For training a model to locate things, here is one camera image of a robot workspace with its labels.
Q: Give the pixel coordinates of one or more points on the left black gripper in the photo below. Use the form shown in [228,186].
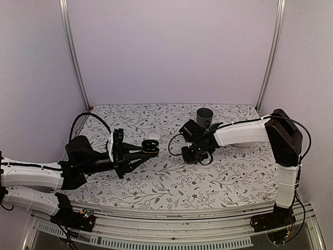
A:
[127,157]

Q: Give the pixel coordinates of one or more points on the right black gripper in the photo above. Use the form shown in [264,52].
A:
[188,159]

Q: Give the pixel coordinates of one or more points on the black earbud case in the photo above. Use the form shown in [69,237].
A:
[150,146]

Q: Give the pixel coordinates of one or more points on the white earbud case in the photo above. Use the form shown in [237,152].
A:
[154,136]

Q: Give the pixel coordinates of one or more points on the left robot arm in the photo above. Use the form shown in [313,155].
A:
[19,179]

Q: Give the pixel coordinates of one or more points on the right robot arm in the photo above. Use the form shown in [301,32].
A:
[277,129]

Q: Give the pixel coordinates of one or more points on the dark green mug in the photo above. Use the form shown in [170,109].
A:
[204,117]

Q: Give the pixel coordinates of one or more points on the beige plate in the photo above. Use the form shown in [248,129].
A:
[243,145]

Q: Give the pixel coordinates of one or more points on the floral table cloth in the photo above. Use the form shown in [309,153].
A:
[236,177]

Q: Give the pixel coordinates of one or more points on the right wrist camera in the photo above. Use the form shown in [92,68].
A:
[189,133]

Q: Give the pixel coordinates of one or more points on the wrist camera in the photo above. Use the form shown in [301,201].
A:
[115,139]
[189,133]

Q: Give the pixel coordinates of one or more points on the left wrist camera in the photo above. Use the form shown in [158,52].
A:
[115,139]

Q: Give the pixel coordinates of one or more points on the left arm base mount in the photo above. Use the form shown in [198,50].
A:
[74,220]

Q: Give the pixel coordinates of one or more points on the aluminium front rail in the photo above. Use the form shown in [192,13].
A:
[217,228]

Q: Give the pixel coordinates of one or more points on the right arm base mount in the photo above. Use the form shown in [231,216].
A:
[279,217]

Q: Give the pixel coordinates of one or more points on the right aluminium frame post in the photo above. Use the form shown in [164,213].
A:
[279,19]

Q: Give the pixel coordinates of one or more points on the aluminium frame post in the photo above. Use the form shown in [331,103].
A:
[279,19]
[64,11]

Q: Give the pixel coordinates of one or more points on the left aluminium frame post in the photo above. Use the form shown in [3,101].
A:
[64,11]

